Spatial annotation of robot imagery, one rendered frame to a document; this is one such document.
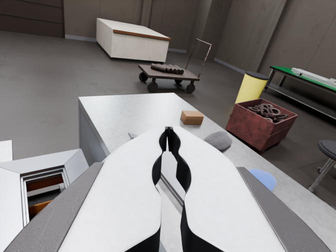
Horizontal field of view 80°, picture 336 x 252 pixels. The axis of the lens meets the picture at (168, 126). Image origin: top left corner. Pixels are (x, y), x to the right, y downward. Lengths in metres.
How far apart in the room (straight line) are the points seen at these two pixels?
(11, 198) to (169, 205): 0.55
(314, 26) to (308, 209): 6.81
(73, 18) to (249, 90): 6.11
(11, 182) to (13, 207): 0.12
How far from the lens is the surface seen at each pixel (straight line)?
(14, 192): 0.92
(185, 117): 0.99
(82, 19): 8.21
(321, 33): 7.30
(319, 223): 0.83
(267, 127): 2.98
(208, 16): 9.07
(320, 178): 2.67
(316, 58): 7.21
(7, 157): 1.26
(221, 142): 0.90
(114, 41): 6.04
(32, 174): 0.99
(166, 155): 0.73
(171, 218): 0.59
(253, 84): 4.51
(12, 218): 0.85
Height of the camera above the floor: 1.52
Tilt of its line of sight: 29 degrees down
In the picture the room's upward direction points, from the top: 13 degrees clockwise
